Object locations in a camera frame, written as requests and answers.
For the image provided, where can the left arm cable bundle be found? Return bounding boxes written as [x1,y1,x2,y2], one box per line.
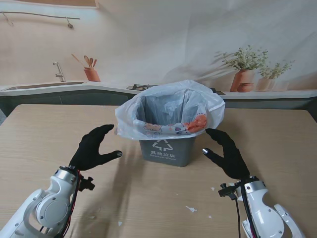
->
[58,170,84,238]

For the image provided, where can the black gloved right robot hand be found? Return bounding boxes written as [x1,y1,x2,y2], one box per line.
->
[202,127,251,179]

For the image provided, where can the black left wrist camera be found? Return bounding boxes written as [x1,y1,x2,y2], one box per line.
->
[79,176,96,192]

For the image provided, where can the grey plastic waste bin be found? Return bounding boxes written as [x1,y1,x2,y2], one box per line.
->
[138,135,196,168]

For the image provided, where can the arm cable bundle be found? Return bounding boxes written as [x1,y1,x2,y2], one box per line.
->
[234,182,258,238]
[58,170,84,238]

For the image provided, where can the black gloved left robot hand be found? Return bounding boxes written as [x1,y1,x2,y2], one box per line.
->
[68,123,123,172]

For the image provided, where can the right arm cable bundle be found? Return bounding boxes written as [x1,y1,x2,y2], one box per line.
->
[234,182,258,238]

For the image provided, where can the printed kitchen backdrop cloth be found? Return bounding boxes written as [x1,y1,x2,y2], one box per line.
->
[0,0,317,110]

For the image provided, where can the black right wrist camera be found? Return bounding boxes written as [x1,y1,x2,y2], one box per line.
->
[217,182,242,201]

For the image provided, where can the printed white plastic garbage bag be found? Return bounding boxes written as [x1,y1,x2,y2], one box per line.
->
[114,79,226,141]

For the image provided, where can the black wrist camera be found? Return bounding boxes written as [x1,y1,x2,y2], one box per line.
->
[217,182,242,201]
[79,176,96,192]

